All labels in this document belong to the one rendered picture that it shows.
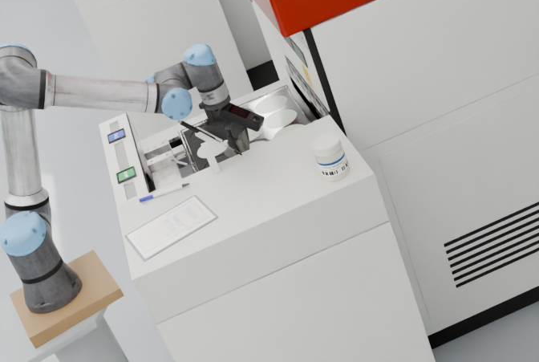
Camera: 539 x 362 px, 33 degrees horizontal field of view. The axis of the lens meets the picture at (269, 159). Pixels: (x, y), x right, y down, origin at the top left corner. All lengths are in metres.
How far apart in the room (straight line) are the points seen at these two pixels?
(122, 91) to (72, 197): 2.52
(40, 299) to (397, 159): 1.04
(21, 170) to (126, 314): 1.45
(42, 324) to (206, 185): 0.54
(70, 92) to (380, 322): 0.98
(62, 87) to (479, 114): 1.17
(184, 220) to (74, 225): 2.23
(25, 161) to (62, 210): 2.25
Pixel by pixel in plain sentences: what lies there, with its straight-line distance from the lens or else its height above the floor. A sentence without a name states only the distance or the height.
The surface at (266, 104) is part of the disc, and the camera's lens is 2.80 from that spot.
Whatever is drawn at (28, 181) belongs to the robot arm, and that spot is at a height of 1.13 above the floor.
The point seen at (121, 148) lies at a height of 0.96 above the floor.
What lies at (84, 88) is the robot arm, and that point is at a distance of 2.23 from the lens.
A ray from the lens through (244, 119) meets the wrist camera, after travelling 2.43.
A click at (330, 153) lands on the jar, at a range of 2.17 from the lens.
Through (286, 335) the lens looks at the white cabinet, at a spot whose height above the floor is 0.62.
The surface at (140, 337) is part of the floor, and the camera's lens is 3.62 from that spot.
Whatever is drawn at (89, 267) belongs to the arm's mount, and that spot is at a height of 0.84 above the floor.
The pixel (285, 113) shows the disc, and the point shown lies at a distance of 2.71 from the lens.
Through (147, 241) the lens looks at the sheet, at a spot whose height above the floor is 0.97.
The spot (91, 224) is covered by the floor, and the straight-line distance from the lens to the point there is 4.44.
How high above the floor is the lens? 2.17
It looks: 30 degrees down
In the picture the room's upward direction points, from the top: 22 degrees counter-clockwise
